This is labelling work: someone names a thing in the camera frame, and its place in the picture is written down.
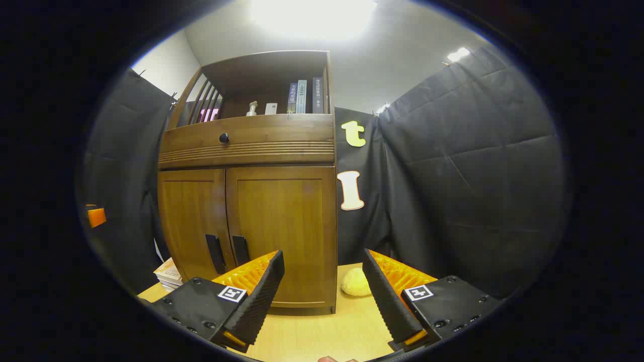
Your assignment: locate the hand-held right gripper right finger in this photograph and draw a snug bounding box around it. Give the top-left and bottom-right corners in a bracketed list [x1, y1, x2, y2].
[361, 248, 505, 352]

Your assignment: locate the yellow fluffy ball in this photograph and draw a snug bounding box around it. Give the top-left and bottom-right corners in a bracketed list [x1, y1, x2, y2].
[341, 267, 372, 297]

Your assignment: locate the black backdrop cloth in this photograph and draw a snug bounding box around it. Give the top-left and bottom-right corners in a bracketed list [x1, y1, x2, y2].
[75, 45, 572, 300]

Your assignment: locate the wooden drawer with black knob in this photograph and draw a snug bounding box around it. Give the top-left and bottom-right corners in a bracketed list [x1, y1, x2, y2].
[158, 114, 335, 169]

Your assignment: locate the beige cover book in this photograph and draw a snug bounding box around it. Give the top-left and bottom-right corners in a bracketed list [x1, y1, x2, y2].
[153, 257, 183, 283]

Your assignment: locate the large ceiling light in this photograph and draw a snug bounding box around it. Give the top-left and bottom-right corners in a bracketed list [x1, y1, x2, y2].
[249, 0, 378, 41]

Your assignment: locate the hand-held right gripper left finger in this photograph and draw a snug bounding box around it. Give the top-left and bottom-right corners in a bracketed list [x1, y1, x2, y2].
[148, 250, 285, 353]

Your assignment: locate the wooden shoe cabinet door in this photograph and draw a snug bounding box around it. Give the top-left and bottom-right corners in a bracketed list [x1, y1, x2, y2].
[157, 168, 236, 282]
[225, 166, 338, 308]

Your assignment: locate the wooden double-door shoe cabinet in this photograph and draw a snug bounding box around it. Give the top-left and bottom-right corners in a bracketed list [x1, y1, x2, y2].
[157, 49, 339, 315]

